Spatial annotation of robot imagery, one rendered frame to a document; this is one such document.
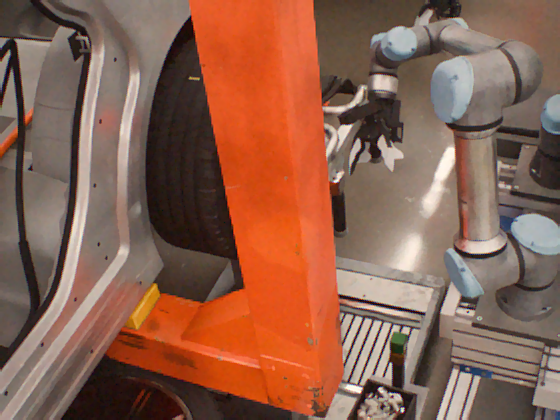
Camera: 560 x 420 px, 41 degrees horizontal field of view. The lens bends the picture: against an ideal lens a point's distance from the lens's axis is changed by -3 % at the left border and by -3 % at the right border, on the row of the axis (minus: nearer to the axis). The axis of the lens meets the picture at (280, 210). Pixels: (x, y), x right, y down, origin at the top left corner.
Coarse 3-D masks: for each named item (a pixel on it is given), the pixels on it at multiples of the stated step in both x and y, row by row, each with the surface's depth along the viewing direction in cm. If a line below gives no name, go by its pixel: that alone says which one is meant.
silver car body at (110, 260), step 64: (0, 0) 325; (64, 0) 154; (128, 0) 171; (0, 64) 252; (64, 64) 195; (128, 64) 181; (0, 128) 218; (64, 128) 194; (128, 128) 183; (0, 192) 199; (64, 192) 195; (128, 192) 186; (0, 256) 193; (64, 256) 173; (128, 256) 192; (0, 320) 195; (64, 320) 174; (0, 384) 158; (64, 384) 174
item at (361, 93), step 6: (360, 90) 218; (366, 90) 220; (354, 96) 217; (360, 96) 216; (366, 96) 221; (354, 102) 214; (360, 102) 216; (324, 108) 213; (330, 108) 213; (336, 108) 213; (342, 108) 213; (348, 108) 213; (354, 108) 214; (324, 114) 214; (330, 114) 213; (336, 114) 213
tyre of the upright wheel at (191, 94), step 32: (192, 64) 208; (160, 96) 205; (192, 96) 202; (160, 128) 203; (192, 128) 200; (160, 160) 204; (192, 160) 200; (160, 192) 208; (192, 192) 203; (224, 192) 207; (160, 224) 216; (192, 224) 210; (224, 224) 210; (224, 256) 223
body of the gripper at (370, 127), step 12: (372, 96) 187; (384, 96) 186; (384, 108) 188; (396, 108) 190; (372, 120) 187; (384, 120) 187; (396, 120) 189; (360, 132) 190; (372, 132) 186; (396, 132) 188
